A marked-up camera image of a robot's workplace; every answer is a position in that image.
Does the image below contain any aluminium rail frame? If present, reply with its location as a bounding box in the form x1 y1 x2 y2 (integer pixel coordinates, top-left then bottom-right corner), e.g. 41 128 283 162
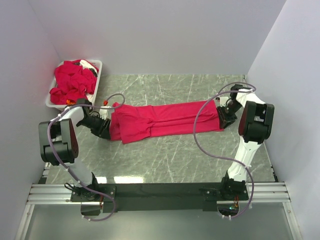
15 182 303 240

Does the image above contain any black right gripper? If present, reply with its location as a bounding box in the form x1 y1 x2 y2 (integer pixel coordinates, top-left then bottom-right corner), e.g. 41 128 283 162
216 100 243 129

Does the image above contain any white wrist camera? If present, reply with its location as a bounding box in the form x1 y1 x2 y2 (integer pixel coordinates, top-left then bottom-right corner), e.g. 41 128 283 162
215 96 229 107
99 106 114 120

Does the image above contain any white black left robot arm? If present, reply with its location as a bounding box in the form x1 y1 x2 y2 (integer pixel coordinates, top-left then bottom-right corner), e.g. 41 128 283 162
38 98 111 202

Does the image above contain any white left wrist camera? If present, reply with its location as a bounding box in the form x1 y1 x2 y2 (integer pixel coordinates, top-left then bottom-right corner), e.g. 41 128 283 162
99 106 114 120

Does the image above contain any red t shirt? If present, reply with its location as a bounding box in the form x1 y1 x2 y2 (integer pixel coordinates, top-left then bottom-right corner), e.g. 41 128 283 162
109 99 225 145

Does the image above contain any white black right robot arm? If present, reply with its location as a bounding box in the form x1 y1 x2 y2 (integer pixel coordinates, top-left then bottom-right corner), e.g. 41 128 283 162
216 82 275 200

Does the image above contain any red clothes pile in basket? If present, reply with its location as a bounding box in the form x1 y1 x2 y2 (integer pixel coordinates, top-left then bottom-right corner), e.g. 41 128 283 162
49 59 98 105

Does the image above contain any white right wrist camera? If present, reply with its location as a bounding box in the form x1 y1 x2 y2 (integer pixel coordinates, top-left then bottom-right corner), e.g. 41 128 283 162
215 96 229 107

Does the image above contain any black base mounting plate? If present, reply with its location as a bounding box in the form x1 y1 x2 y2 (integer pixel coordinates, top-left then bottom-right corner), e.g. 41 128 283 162
70 182 249 213

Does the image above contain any white printed garment in basket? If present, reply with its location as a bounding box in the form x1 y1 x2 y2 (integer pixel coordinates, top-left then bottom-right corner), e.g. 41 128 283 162
73 59 99 77

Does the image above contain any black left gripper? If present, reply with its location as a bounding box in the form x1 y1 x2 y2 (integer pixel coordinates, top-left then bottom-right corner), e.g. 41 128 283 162
78 114 111 140

